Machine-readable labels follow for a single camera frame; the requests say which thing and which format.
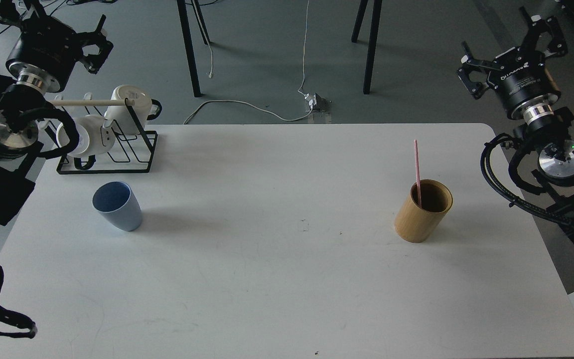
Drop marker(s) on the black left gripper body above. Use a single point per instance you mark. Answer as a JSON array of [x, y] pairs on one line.
[[47, 45]]

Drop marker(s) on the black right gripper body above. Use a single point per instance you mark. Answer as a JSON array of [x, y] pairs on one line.
[[522, 77]]

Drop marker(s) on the blue plastic cup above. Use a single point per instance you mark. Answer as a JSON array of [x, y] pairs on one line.
[[117, 203]]

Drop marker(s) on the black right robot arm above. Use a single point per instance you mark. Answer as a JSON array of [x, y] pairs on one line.
[[544, 150]]

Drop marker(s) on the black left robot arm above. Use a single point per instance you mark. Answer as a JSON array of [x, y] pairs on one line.
[[22, 103]]

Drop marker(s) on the white mug lower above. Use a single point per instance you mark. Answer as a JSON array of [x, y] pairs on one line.
[[96, 136]]

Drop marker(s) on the black table leg left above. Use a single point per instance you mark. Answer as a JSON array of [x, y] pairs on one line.
[[188, 40]]

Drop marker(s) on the black table leg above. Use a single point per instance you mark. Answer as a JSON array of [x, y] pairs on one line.
[[372, 41], [188, 40]]

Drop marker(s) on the black table leg right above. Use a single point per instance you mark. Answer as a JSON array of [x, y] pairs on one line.
[[372, 41]]

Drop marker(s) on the bamboo cylinder holder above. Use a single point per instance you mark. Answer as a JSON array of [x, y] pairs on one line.
[[424, 208]]

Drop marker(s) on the floor power socket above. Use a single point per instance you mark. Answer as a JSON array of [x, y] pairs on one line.
[[316, 103]]

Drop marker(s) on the black wire cup rack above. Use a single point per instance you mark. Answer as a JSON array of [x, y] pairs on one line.
[[129, 155]]

